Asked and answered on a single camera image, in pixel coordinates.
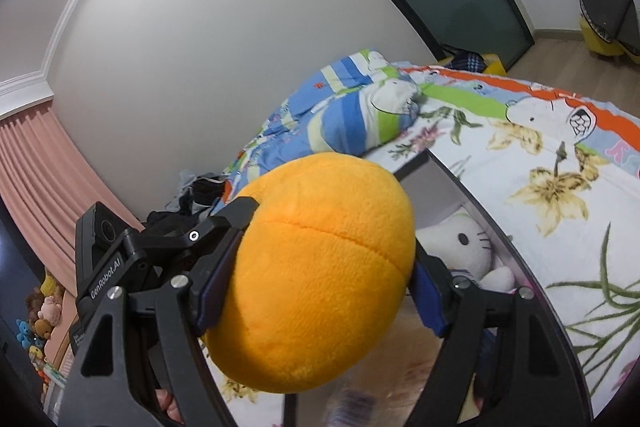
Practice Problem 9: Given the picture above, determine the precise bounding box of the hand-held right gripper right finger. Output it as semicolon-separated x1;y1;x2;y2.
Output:
405;252;593;427

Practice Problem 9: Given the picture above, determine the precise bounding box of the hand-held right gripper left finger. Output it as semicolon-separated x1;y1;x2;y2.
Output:
59;227;246;427

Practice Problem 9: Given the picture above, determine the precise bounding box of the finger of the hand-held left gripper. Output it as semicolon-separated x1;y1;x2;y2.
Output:
122;197;261;270

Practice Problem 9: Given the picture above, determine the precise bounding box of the orange plush toy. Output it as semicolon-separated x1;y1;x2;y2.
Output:
205;152;417;394

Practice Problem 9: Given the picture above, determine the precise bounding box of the person's left hand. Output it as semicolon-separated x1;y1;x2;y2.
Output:
154;388;185;424

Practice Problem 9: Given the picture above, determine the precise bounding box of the dark clothes pile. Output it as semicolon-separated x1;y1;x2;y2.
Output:
147;169;231;228

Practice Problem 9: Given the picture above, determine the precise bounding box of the white cat plush toy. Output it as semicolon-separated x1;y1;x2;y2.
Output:
416;212;516;293

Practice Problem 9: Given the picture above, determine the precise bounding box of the pile of small plush toys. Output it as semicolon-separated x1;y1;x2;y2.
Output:
15;269;66;388

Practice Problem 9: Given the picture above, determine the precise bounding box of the pink curtain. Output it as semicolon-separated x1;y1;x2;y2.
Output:
0;99;146;298

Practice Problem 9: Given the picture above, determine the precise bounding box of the white floral blanket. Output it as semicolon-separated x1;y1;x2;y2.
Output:
207;107;640;427

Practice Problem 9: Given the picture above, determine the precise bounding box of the striped colourful pillow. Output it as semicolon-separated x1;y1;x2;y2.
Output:
220;48;426;198

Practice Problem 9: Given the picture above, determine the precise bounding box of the cartoon patchwork bed sheet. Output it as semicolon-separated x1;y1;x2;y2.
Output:
390;59;640;172

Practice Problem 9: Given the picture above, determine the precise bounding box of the plaid cloth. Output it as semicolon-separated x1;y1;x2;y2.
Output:
442;47;488;70

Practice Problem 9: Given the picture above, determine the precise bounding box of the yellow stool with dark cover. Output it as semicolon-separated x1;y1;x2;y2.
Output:
576;0;640;62

